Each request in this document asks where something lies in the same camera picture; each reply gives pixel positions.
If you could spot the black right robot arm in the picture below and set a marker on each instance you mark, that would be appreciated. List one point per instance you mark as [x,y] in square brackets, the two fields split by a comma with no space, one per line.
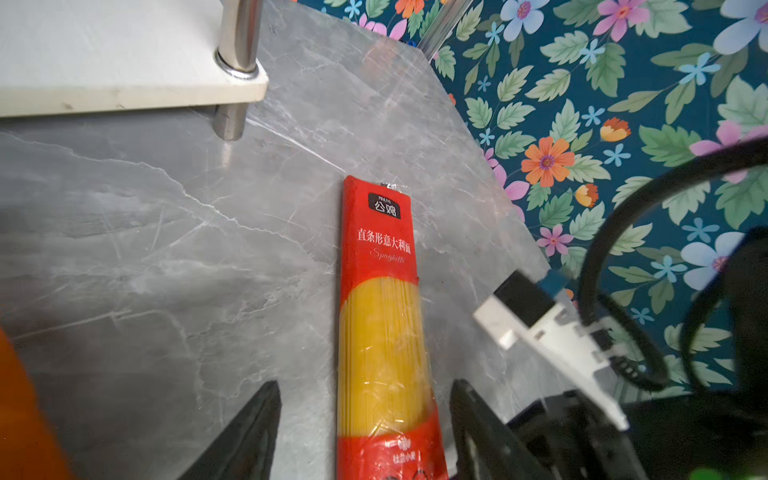
[705,433]

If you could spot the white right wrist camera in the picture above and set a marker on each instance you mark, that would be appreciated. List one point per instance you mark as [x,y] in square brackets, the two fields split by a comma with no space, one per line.
[522,309]

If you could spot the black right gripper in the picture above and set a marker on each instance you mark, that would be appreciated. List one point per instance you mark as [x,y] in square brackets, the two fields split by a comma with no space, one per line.
[573,438]

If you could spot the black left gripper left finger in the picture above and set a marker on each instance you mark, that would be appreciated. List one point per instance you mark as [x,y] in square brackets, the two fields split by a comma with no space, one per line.
[245,448]

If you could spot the white two-tier shelf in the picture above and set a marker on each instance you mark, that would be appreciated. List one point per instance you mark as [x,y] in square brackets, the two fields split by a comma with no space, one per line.
[73,57]

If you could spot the red spaghetti pack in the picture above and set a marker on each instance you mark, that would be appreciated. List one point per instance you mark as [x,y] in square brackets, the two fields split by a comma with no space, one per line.
[387,417]

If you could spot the orange macaroni bag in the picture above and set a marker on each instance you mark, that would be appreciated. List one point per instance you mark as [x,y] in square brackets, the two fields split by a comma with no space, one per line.
[29,449]

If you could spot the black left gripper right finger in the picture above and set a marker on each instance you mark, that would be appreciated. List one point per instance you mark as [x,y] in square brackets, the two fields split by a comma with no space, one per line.
[486,447]

